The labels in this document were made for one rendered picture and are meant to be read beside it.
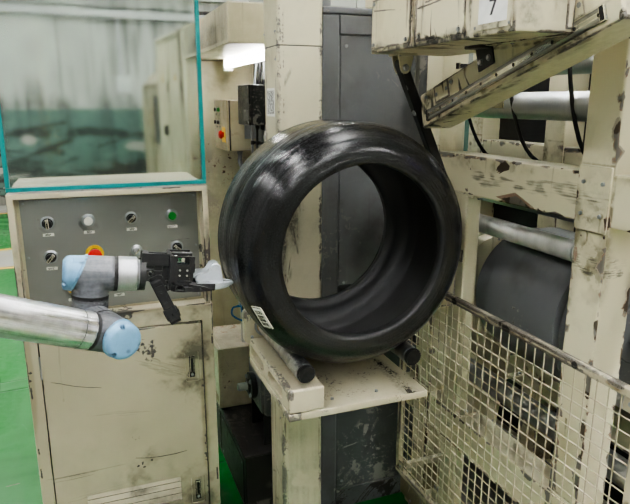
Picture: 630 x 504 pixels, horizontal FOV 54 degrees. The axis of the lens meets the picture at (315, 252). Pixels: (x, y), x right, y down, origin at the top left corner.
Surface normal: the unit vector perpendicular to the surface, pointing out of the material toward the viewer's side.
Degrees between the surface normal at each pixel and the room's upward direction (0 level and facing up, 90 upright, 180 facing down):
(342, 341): 100
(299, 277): 90
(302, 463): 90
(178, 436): 90
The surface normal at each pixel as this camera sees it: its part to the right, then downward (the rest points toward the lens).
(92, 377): 0.36, 0.22
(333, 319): 0.11, -0.65
